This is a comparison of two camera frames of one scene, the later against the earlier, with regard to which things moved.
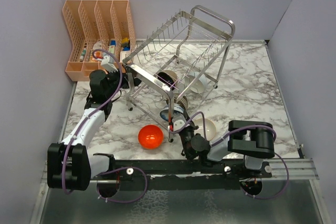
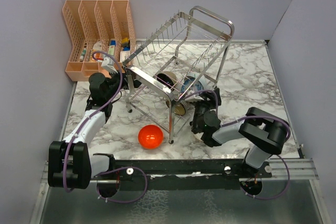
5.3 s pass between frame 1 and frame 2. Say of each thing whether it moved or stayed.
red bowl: stayed
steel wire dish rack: stayed
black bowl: stayed
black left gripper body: stayed
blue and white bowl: moved
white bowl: moved
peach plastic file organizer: stayed
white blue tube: stayed
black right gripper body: moved
